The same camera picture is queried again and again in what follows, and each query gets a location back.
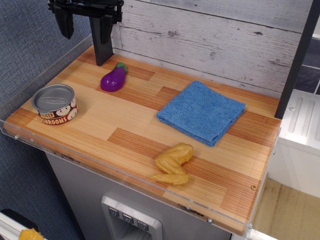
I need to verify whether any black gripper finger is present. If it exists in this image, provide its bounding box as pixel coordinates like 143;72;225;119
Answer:
54;7;74;39
89;14;113;66

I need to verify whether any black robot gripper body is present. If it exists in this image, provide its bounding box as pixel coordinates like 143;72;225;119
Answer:
48;0;124;24

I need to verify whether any blue rag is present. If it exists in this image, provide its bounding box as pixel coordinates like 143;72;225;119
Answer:
156;80;246;147

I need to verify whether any sliced mushrooms can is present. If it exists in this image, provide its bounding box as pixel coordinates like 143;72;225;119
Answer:
31;83;78;125

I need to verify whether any toy chicken wing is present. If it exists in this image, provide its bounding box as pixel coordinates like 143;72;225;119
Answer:
151;142;194;185

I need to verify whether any purple toy eggplant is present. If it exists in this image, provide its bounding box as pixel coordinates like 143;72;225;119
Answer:
100;62;128;92

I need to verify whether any clear acrylic table guard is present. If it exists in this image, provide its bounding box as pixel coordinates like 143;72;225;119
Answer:
0;32;284;235

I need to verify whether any toy fridge with dispenser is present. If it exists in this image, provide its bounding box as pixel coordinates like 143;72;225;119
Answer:
46;153;231;240

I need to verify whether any white tray with black pad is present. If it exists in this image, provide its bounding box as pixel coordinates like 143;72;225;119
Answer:
0;209;39;240

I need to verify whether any yellow toy food piece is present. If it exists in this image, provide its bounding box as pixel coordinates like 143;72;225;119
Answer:
18;228;45;240

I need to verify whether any white toy sink counter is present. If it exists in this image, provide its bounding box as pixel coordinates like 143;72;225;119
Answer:
267;90;320;197

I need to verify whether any black vertical post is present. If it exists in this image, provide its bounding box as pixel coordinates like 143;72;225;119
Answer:
274;0;320;120

